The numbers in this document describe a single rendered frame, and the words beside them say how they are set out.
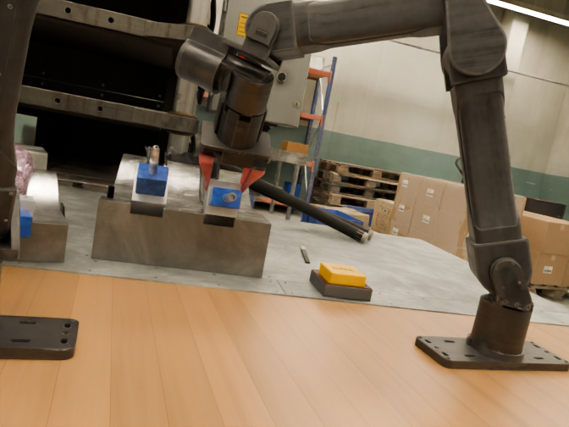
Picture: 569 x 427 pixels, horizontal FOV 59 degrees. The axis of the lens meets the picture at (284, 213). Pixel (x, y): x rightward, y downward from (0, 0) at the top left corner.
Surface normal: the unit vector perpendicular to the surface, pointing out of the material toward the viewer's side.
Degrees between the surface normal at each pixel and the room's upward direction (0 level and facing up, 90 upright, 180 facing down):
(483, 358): 0
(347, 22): 92
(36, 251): 90
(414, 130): 90
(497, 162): 89
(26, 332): 0
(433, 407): 0
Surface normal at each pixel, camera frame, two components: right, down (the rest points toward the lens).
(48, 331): 0.18, -0.97
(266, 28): -0.20, 0.11
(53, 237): 0.49, 0.22
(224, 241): 0.22, 0.18
